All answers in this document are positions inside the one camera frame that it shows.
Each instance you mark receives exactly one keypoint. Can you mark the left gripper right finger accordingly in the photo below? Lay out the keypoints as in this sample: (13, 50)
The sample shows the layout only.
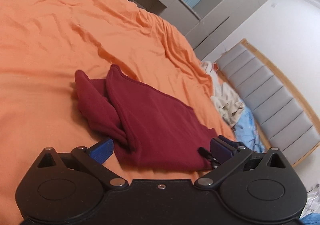
(231, 160)

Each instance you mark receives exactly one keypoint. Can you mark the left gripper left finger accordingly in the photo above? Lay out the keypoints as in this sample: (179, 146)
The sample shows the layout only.
(91, 161)

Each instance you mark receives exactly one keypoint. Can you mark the dark red long-sleeve sweater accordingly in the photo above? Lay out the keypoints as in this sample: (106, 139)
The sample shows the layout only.
(150, 129)

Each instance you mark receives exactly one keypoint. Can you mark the light blue garment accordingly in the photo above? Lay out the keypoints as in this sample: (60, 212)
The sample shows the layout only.
(245, 131)

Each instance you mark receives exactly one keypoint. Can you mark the cream beige garment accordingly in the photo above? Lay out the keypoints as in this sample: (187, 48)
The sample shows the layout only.
(225, 99)

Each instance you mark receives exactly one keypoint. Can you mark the grey padded wooden headboard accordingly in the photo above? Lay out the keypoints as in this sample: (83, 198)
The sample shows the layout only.
(284, 118)

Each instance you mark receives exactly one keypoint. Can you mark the orange bed duvet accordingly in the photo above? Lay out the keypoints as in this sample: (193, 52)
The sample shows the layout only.
(43, 44)

